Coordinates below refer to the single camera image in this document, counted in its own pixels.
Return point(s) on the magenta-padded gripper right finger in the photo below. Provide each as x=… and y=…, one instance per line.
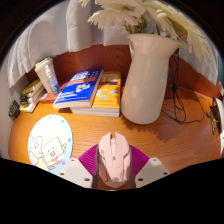
x=151, y=171

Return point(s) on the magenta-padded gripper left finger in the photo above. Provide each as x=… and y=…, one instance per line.
x=75, y=171

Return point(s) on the pink computer mouse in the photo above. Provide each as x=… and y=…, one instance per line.
x=114, y=160

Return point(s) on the round cartoon print mouse pad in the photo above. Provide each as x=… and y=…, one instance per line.
x=50, y=143

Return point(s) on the black pen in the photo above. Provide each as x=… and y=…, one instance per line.
x=212, y=121

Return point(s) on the thick yellow white book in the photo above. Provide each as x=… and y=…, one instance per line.
x=29, y=106

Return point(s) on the red-brown flat book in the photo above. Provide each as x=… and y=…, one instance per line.
x=46, y=97

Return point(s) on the orange cover book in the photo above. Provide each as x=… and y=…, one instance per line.
x=108, y=95

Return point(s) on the white spine book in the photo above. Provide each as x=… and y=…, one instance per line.
x=33, y=99

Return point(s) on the white flat device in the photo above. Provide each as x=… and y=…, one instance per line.
x=220, y=123

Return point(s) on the blue cover book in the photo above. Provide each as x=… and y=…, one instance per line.
x=80, y=86

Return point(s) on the dark green mug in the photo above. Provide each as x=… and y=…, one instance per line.
x=14, y=110

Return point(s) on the black spine book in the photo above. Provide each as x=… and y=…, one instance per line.
x=29, y=96

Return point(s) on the white pitcher vase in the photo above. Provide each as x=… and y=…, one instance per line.
x=146, y=83

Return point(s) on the yellow black cover book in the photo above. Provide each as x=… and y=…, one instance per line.
x=31, y=87

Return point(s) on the white curtain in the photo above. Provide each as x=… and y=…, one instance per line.
x=50, y=36

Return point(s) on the white flower bouquet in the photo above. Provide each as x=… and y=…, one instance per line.
x=133, y=13

